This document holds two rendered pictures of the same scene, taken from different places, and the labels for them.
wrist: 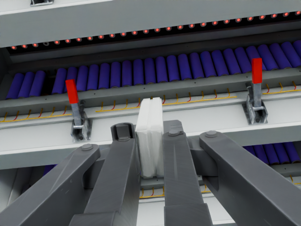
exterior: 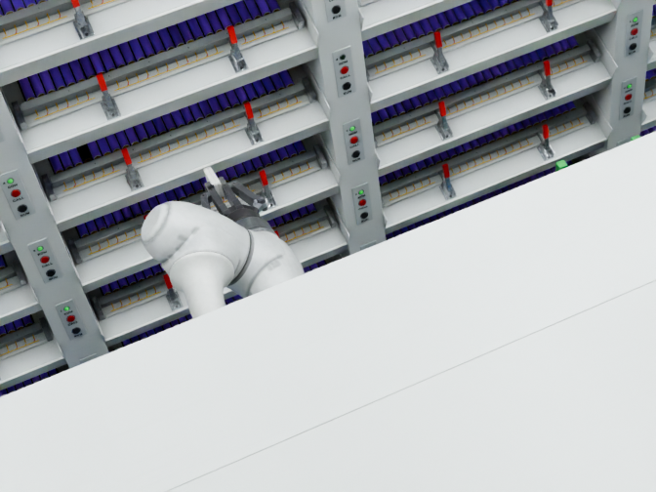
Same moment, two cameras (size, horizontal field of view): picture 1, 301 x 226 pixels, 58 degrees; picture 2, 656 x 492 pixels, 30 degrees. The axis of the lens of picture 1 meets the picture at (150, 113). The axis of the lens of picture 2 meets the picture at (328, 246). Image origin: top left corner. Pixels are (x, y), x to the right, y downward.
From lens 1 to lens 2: 2.15 m
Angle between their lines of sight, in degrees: 25
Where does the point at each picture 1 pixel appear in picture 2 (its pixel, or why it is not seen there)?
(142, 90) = (169, 138)
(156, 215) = not seen: hidden behind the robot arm
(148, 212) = not seen: hidden behind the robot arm
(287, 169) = (294, 161)
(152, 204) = not seen: hidden behind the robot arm
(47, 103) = (98, 166)
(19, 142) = (89, 202)
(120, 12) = (161, 108)
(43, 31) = (113, 129)
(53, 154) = (118, 203)
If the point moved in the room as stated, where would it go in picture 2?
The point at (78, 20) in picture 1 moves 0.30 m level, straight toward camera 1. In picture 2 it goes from (136, 119) to (224, 198)
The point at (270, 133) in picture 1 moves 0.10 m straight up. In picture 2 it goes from (267, 146) to (260, 110)
